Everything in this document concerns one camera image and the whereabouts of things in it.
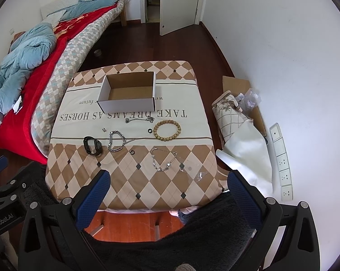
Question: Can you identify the red blanket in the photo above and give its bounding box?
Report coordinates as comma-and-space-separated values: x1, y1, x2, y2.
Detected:
0, 2, 117, 164

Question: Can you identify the white paper card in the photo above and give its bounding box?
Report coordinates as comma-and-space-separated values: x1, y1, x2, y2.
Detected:
12, 96, 23, 114

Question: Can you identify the blue-grey blanket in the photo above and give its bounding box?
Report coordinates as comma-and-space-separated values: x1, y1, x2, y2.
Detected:
51, 0, 118, 21

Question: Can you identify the white cardboard box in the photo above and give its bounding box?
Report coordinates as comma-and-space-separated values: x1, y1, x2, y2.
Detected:
97, 72, 156, 114

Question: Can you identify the light blue duvet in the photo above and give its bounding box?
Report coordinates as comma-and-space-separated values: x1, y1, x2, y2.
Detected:
0, 23, 56, 125

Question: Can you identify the floral patterned cushion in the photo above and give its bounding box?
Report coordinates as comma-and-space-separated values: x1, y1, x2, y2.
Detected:
211, 91, 248, 143

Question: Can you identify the white door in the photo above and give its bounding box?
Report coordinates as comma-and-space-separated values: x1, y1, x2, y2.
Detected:
159, 0, 198, 36

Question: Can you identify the silver chain bracelet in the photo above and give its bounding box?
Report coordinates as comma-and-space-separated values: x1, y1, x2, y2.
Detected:
107, 130, 137, 153

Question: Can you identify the silver chain with pendant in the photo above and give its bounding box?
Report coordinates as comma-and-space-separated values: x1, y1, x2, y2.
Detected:
124, 116, 155, 124

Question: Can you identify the white power strip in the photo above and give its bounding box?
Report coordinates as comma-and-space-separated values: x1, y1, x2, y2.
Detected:
269, 123, 293, 202

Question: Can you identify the black fuzzy clothing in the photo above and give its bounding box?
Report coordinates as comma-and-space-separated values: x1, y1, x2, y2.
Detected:
23, 160, 257, 271

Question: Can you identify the black bangle bracelet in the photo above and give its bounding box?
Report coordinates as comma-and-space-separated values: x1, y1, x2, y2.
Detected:
83, 136, 104, 157

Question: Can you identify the crumpled clear plastic wrap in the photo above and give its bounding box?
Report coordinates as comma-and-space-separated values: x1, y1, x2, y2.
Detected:
240, 88, 262, 114

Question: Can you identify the bed with checkered mattress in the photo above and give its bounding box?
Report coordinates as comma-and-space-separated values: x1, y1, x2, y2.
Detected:
31, 0, 127, 158

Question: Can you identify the checkered beige tablecloth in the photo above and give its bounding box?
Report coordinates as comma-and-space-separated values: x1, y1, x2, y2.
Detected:
45, 61, 226, 213

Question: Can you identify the wooden bead bracelet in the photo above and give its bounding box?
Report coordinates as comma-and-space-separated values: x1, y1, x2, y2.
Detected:
153, 119, 182, 142

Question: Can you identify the flat brown cardboard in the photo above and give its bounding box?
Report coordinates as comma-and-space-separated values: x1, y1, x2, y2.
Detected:
223, 76, 267, 136

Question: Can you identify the clear plastic bag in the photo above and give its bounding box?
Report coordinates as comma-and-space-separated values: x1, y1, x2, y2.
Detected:
183, 163, 209, 183

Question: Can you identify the white pillow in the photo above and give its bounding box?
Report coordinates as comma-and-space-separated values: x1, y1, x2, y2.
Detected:
42, 9, 66, 29

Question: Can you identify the white fabric sheet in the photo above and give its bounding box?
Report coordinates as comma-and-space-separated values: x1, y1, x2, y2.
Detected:
216, 120, 273, 197

